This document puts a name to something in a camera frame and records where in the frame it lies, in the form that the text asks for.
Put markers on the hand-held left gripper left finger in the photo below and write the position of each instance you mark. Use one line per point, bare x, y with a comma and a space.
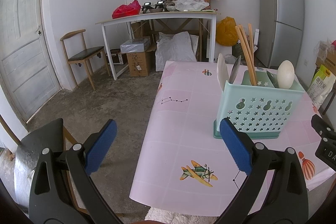
102, 145

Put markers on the white flat board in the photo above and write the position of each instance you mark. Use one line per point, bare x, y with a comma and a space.
257, 37

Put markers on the clear plastic bag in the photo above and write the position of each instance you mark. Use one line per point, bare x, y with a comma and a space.
323, 47
230, 59

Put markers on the grey flat box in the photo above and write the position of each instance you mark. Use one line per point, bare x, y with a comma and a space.
135, 45

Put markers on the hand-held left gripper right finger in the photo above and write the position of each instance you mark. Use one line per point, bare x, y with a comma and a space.
235, 146

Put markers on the small cardboard box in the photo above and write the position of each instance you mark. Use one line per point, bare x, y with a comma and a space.
139, 64

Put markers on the yellow plastic bag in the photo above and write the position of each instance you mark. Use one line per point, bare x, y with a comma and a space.
225, 32

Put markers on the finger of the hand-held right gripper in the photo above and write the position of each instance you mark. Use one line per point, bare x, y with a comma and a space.
323, 127

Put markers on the pink printed tablecloth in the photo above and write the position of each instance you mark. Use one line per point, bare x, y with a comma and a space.
183, 121

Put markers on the white fluffy garment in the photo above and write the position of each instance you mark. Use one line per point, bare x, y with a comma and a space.
183, 218

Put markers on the red plastic bag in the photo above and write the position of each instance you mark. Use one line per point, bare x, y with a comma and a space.
126, 9
334, 43

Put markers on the wooden chopstick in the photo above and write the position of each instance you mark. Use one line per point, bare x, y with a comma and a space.
244, 50
248, 52
250, 43

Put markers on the mint green utensil holder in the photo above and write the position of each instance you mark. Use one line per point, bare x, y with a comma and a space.
262, 98

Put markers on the dark green bag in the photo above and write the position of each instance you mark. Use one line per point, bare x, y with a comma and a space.
240, 52

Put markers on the silver refrigerator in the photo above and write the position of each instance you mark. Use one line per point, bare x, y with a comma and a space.
281, 16

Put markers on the white side table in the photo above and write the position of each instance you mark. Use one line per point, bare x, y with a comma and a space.
157, 16

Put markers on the white plastic bag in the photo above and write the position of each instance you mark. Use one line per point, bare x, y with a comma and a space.
191, 5

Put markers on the black device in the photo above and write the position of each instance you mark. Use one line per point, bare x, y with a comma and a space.
147, 6
159, 5

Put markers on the white sack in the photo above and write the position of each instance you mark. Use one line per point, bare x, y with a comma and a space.
174, 50

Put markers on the white door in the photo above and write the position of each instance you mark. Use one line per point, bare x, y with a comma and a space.
23, 43

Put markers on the wooden chair dark seat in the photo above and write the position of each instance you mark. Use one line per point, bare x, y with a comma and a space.
39, 140
84, 53

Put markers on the dark wooden stool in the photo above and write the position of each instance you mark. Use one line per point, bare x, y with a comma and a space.
329, 103

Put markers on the white plastic rice spoon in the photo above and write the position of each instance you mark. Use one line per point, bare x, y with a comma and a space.
285, 74

